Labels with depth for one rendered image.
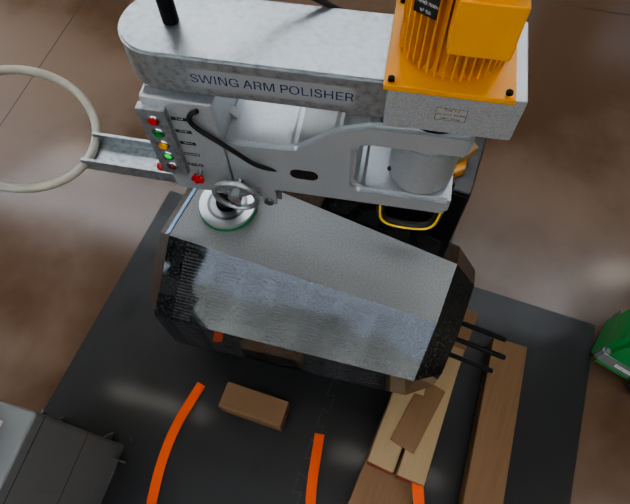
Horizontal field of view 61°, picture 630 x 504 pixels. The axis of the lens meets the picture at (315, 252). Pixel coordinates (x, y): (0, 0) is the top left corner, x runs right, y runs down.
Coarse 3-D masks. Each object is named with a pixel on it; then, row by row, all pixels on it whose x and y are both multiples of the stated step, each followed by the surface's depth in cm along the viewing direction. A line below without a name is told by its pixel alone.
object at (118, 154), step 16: (112, 144) 188; (128, 144) 186; (144, 144) 185; (80, 160) 180; (96, 160) 180; (112, 160) 185; (128, 160) 185; (144, 160) 185; (144, 176) 182; (160, 176) 180
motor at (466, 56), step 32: (416, 0) 98; (448, 0) 100; (480, 0) 90; (512, 0) 90; (416, 32) 110; (448, 32) 102; (480, 32) 95; (512, 32) 94; (416, 64) 117; (448, 64) 112; (480, 64) 110; (512, 64) 116; (448, 96) 114; (480, 96) 113; (512, 96) 112
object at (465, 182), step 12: (480, 144) 232; (480, 156) 229; (468, 168) 226; (468, 180) 224; (456, 192) 222; (468, 192) 221; (372, 204) 254; (456, 204) 229; (396, 216) 256; (408, 216) 252; (420, 216) 249; (444, 216) 240; (456, 216) 237; (432, 228) 253; (444, 228) 249
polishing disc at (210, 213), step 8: (208, 192) 202; (200, 200) 201; (208, 200) 201; (248, 200) 200; (200, 208) 199; (208, 208) 199; (216, 208) 199; (208, 216) 198; (216, 216) 198; (224, 216) 198; (232, 216) 198; (240, 216) 197; (248, 216) 197; (216, 224) 196; (224, 224) 196; (232, 224) 196; (240, 224) 196
